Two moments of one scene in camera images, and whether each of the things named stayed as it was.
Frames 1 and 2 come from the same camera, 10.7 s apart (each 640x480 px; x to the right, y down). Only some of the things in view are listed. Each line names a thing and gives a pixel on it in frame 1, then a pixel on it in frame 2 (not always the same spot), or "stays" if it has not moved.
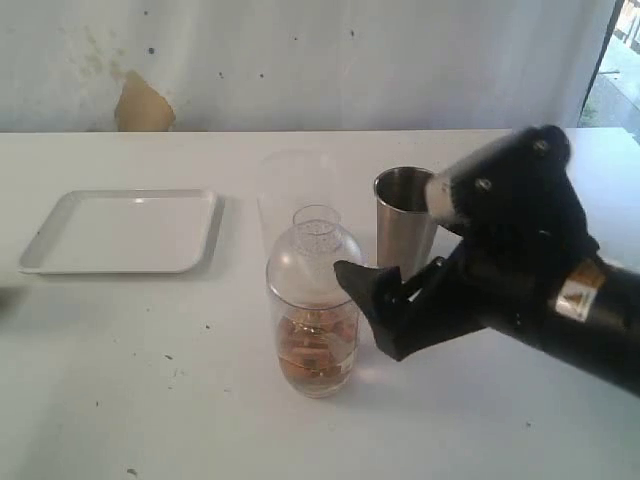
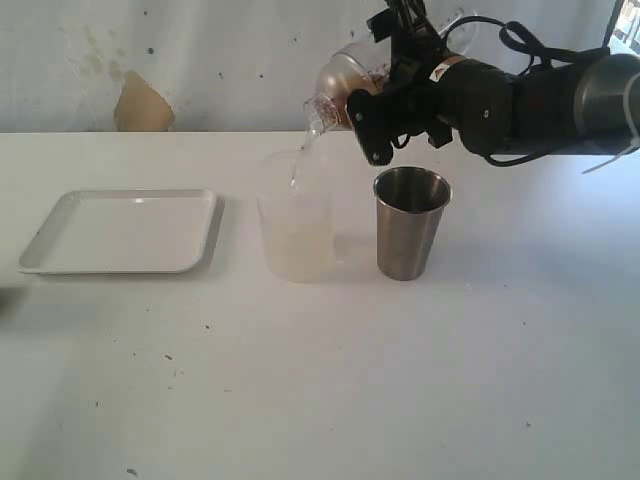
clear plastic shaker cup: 316,347 to 460,36
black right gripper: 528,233 to 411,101
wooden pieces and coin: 316,348 to 378,77
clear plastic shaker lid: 301,265 to 346,72
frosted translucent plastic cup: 289,179 stays
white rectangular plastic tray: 126,232 stays
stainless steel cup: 405,227 stays
